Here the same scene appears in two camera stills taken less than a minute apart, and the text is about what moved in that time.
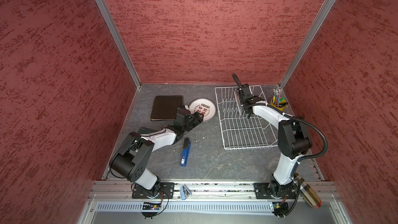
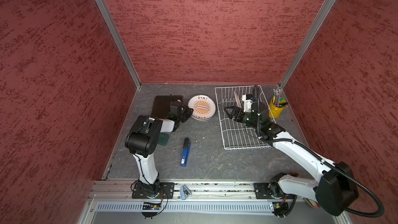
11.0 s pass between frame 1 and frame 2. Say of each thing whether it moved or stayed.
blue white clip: stayed
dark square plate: stayed
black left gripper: moved
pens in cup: stayed
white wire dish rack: stayed
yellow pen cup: stayed
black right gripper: moved
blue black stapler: stayed
